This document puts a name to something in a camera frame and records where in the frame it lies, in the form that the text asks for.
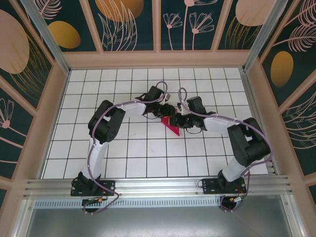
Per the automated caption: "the pink felt sheet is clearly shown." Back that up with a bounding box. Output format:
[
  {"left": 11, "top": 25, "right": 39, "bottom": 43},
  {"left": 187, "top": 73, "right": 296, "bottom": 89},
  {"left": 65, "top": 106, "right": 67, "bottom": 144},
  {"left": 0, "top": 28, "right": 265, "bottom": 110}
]
[{"left": 160, "top": 116, "right": 181, "bottom": 137}]

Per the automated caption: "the grey metal panel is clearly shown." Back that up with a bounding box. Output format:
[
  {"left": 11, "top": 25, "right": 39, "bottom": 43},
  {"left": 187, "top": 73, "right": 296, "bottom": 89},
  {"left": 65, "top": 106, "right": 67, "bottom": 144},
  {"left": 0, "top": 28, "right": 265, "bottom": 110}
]
[{"left": 24, "top": 207, "right": 297, "bottom": 237}]

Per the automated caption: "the aluminium slotted mounting rail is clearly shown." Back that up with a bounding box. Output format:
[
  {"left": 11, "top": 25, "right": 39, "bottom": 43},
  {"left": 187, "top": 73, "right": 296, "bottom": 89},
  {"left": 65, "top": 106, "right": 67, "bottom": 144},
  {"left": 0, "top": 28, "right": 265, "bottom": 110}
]
[{"left": 23, "top": 175, "right": 294, "bottom": 198}]

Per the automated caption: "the aluminium table side rail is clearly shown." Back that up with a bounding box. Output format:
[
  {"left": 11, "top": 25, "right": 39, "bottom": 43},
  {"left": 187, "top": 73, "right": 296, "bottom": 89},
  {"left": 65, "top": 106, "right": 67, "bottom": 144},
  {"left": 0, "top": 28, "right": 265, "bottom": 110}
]
[{"left": 240, "top": 68, "right": 279, "bottom": 177}]

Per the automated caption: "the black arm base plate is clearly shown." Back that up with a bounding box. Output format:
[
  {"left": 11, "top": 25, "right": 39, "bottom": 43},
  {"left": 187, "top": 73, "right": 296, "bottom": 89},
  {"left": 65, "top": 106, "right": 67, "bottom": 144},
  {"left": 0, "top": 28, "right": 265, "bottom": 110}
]
[
  {"left": 71, "top": 179, "right": 116, "bottom": 197},
  {"left": 202, "top": 178, "right": 246, "bottom": 196}
]

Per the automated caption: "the white slotted cable duct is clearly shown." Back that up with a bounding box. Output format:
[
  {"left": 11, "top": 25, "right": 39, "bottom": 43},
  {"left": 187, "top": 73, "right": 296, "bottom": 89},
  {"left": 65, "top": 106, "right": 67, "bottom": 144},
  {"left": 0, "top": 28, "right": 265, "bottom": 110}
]
[{"left": 34, "top": 199, "right": 284, "bottom": 208}]

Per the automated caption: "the aluminium frame post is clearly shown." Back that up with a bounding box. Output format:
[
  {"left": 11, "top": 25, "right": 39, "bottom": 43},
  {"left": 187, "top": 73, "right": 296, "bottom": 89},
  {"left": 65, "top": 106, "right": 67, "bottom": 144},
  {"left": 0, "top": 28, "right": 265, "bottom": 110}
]
[
  {"left": 21, "top": 0, "right": 70, "bottom": 75},
  {"left": 242, "top": 0, "right": 282, "bottom": 73}
]

